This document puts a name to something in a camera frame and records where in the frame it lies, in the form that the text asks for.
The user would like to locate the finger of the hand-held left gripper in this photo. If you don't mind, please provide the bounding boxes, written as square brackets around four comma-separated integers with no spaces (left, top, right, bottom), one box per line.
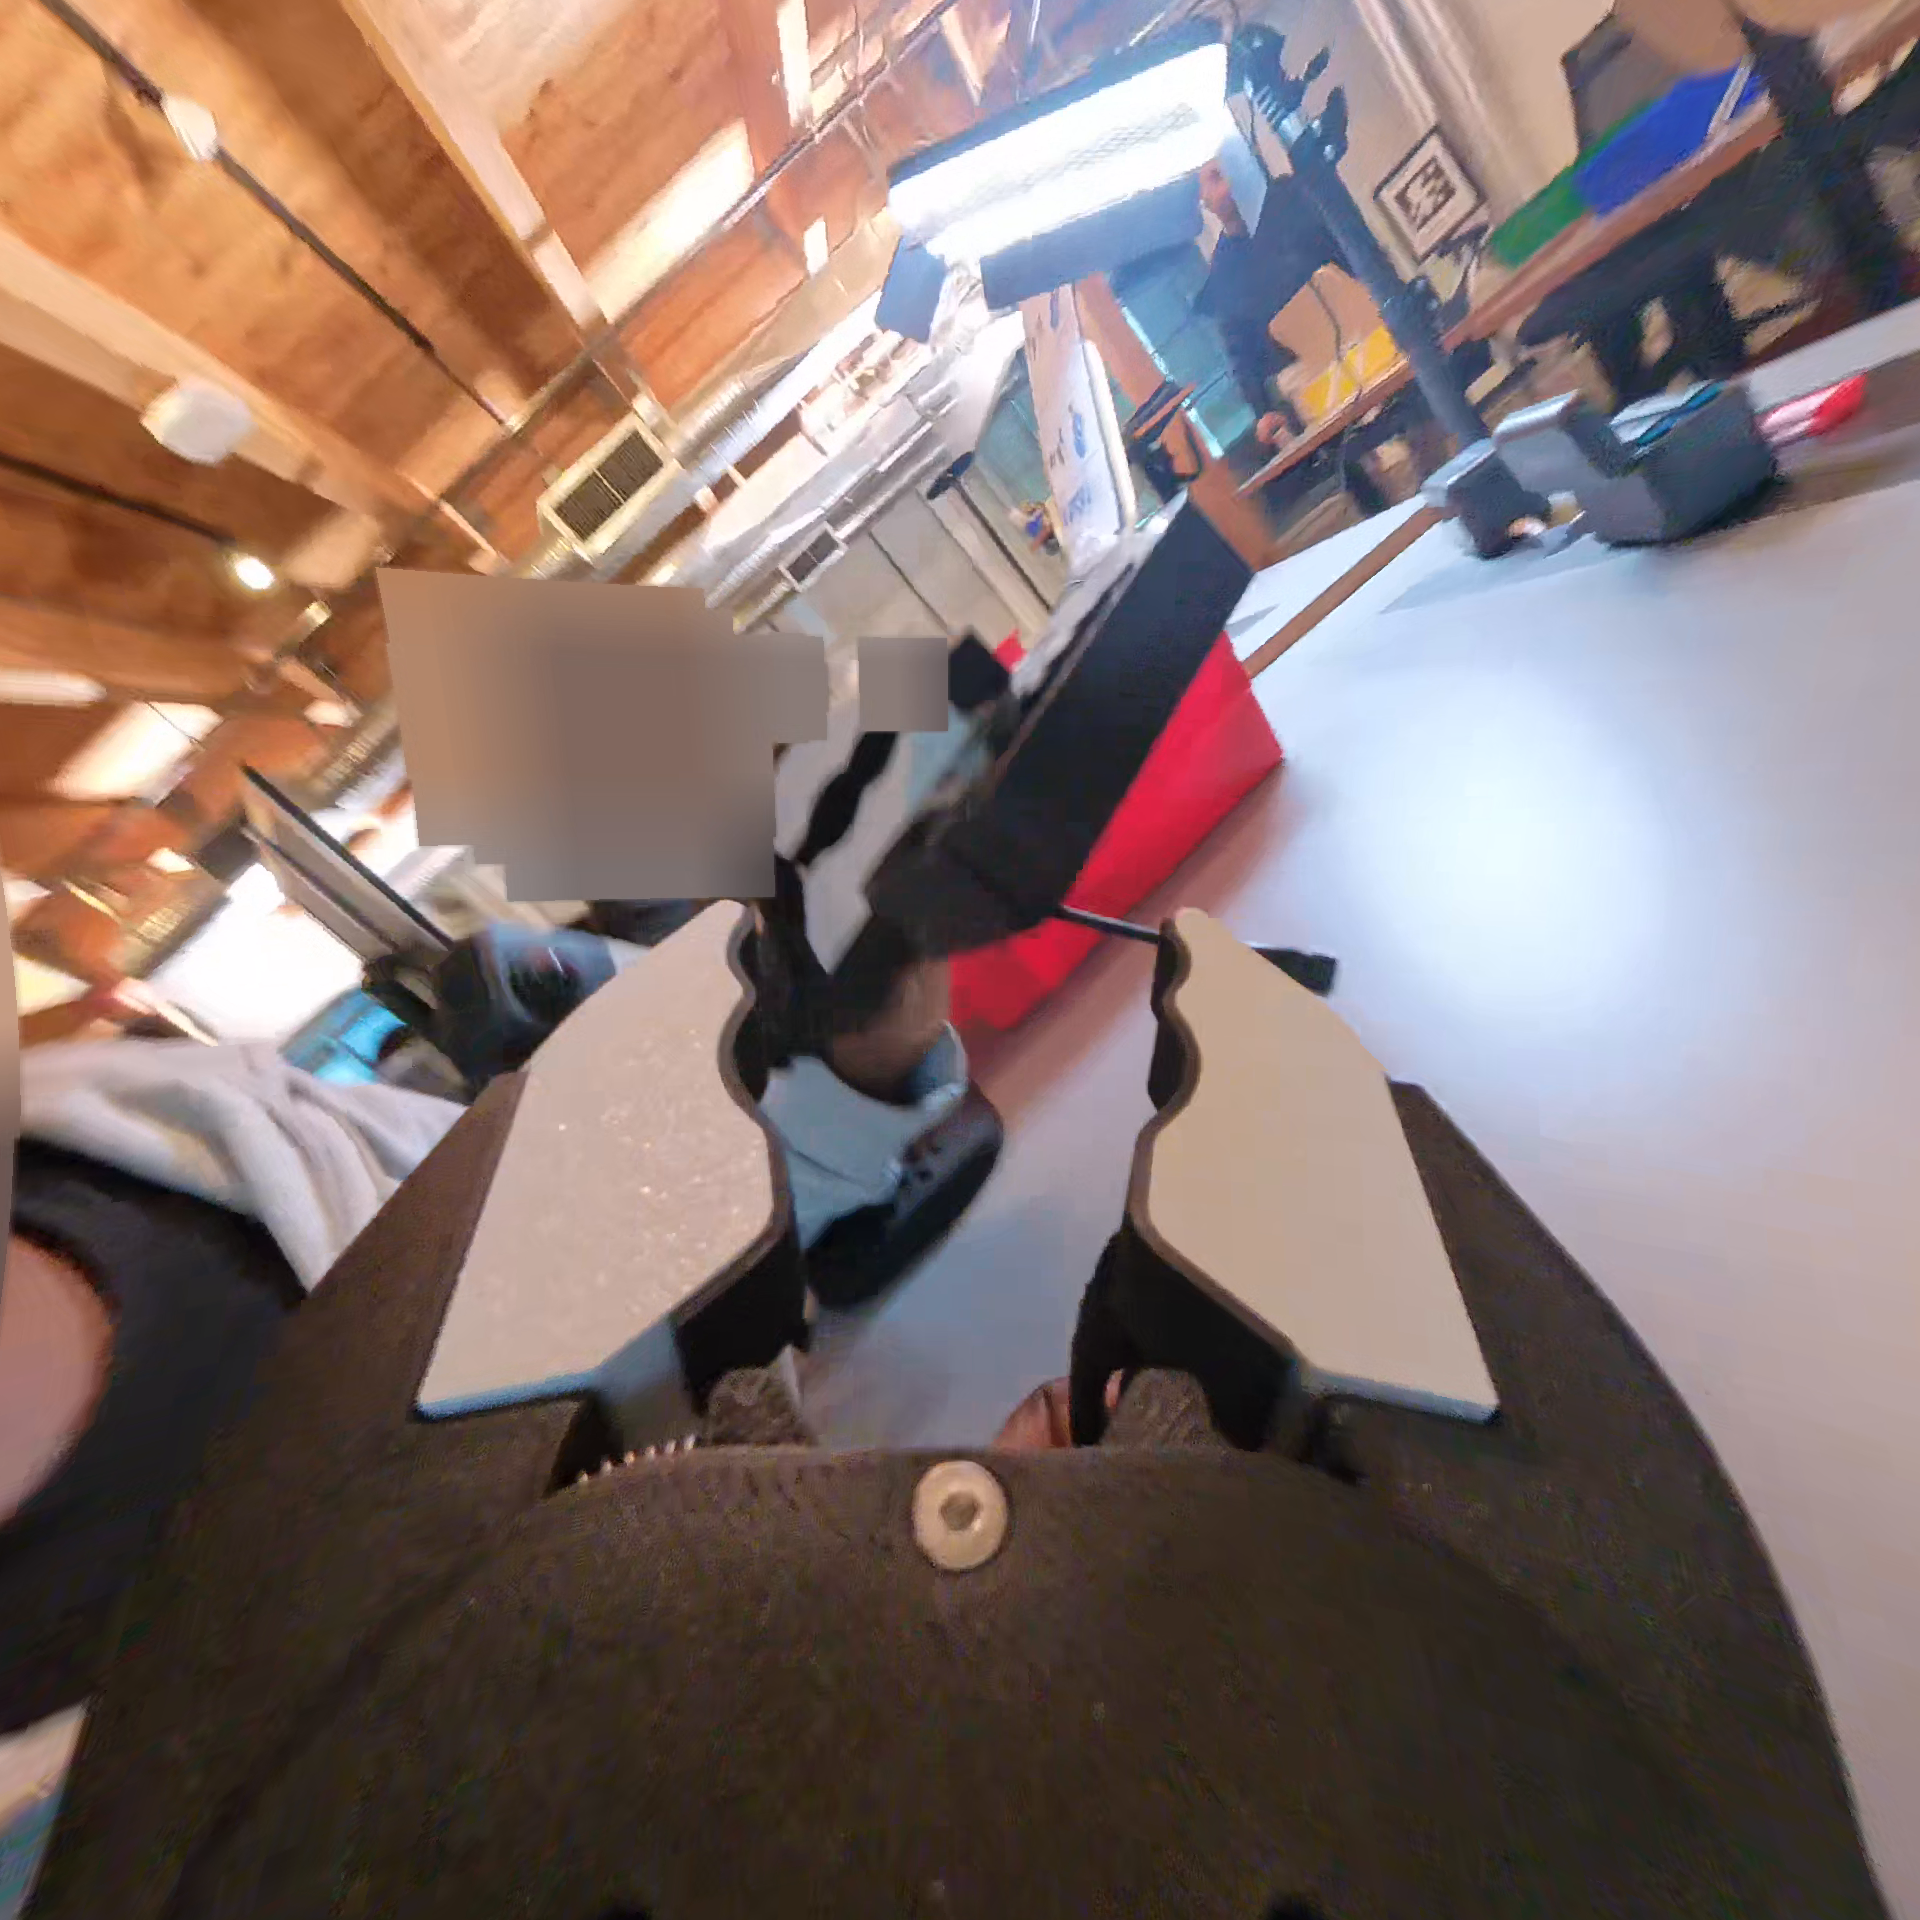
[828,730,946,890]
[768,747,843,906]

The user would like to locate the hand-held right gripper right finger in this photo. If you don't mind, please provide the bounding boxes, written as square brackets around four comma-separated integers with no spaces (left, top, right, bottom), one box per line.
[1125,906,1504,1459]

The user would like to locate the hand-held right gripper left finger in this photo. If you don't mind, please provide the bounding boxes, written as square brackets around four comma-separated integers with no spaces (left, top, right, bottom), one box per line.
[413,896,802,1447]

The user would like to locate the black usb cable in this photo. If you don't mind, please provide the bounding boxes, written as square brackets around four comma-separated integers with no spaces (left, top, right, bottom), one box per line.
[1049,896,1341,995]

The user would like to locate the red bin with black divider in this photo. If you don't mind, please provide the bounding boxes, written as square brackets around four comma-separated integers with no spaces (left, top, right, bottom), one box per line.
[898,496,1285,1035]

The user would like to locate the person's left hand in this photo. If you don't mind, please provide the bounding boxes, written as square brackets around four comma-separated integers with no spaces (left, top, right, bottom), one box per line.
[828,896,965,1095]

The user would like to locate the grey sweater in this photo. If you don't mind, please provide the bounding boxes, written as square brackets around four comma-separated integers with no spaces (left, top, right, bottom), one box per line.
[13,1035,470,1291]

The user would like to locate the ceiling air vent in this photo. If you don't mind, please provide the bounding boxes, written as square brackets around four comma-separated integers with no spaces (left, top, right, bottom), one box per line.
[537,416,678,545]

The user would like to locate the laptop screen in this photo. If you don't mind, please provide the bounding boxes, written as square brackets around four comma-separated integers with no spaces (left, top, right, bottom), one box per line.
[237,765,459,967]

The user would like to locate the white banner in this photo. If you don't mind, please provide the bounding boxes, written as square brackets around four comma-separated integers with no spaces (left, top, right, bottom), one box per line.
[1021,286,1147,582]

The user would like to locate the yellow bins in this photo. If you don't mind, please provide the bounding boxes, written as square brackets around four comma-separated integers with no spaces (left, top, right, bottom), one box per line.
[1296,324,1404,426]

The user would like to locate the white light panel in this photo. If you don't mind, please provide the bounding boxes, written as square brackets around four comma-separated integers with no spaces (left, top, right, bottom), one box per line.
[882,42,1235,312]

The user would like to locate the black light stand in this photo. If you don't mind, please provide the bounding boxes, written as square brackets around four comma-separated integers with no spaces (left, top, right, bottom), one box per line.
[1235,29,1500,455]

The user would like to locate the grey electronic device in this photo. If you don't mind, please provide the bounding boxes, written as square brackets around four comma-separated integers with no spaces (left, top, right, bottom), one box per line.
[1424,382,1784,561]

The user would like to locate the green bin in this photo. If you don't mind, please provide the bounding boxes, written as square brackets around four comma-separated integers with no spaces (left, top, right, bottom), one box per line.
[1483,166,1592,273]

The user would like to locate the long wooden table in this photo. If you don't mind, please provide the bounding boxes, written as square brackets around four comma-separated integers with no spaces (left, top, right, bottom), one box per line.
[1235,90,1920,502]

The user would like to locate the small red object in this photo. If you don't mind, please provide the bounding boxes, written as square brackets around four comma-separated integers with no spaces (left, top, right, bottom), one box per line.
[1755,376,1869,446]

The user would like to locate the blue bin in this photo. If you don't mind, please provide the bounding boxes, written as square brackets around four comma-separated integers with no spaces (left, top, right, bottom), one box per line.
[1571,67,1765,215]

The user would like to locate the black white wall marker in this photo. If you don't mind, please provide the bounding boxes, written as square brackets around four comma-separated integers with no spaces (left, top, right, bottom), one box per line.
[1372,129,1490,250]

